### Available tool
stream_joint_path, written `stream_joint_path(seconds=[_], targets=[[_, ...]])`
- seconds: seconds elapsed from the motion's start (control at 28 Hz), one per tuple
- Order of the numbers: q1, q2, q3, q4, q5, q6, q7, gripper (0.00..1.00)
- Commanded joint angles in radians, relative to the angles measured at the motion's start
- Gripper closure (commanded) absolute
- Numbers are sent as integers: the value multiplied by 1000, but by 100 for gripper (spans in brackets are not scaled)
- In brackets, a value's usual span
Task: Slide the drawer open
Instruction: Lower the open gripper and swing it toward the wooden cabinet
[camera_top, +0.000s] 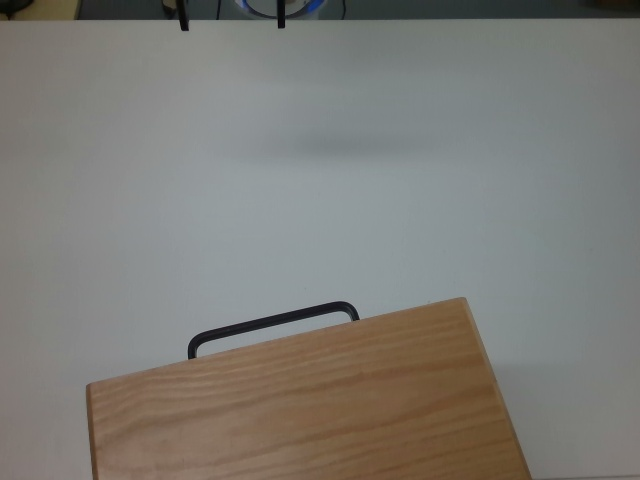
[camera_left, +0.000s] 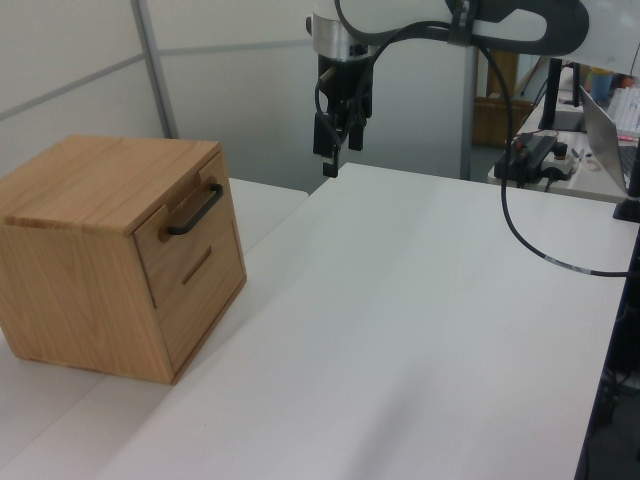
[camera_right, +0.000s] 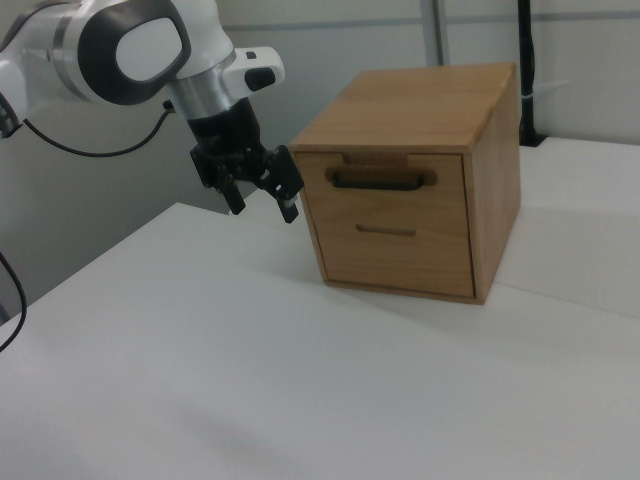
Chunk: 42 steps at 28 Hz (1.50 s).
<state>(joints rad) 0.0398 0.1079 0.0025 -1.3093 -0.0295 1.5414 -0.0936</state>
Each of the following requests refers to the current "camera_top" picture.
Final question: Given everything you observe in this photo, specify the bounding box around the black metal drawer handle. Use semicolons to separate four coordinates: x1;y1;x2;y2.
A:
187;300;361;360

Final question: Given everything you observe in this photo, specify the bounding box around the wooden cabinet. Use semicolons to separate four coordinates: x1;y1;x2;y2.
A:
85;296;533;480

